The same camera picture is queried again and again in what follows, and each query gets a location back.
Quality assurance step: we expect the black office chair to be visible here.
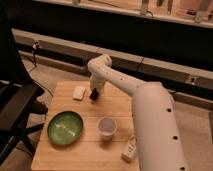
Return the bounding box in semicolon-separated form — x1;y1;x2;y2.
0;83;48;165

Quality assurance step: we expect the green plate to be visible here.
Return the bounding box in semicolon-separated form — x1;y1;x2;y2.
47;111;84;146

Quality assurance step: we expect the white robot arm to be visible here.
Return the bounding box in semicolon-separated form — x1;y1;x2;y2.
88;54;189;171

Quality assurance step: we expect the white sponge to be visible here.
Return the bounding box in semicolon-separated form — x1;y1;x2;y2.
73;86;86;100

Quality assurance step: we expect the black eraser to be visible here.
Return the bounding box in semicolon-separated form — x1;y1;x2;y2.
90;89;99;100

